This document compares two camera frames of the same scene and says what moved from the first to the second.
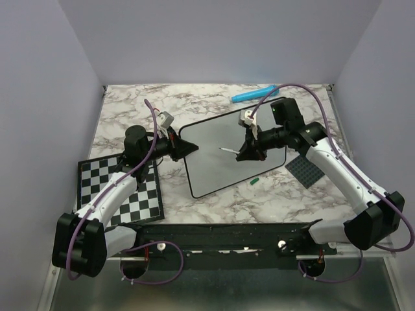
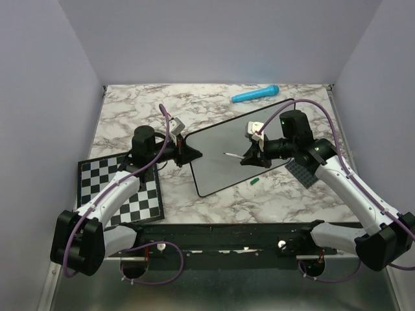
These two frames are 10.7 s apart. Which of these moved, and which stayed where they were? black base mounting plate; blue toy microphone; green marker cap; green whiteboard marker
Moved: green whiteboard marker
Stayed: green marker cap; black base mounting plate; blue toy microphone
